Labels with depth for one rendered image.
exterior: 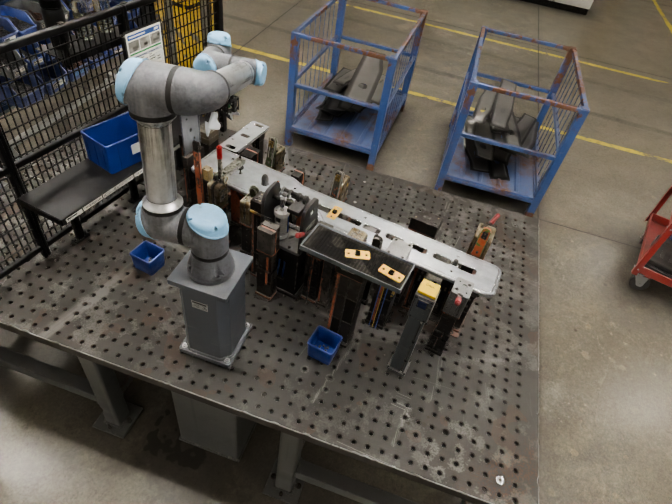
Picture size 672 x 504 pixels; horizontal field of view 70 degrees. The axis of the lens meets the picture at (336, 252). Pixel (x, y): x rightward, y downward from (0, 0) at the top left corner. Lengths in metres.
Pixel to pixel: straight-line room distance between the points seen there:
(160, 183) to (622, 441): 2.62
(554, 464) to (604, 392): 0.62
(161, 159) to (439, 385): 1.27
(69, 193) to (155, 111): 0.88
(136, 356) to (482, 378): 1.31
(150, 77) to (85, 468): 1.80
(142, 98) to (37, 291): 1.16
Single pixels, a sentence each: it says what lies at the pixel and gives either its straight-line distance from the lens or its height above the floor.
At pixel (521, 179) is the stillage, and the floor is 0.16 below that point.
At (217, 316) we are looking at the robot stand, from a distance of 1.65.
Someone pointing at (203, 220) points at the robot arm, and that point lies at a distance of 1.45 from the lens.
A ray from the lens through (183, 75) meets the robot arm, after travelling 1.26.
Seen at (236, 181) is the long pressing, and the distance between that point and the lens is 2.13.
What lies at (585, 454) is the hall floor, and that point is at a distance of 2.96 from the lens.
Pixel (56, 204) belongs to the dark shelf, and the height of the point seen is 1.03.
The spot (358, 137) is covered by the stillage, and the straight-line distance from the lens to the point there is 4.17.
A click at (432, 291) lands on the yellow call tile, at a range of 1.58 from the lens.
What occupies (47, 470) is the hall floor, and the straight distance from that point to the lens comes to 2.61.
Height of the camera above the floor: 2.28
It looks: 44 degrees down
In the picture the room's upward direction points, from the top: 10 degrees clockwise
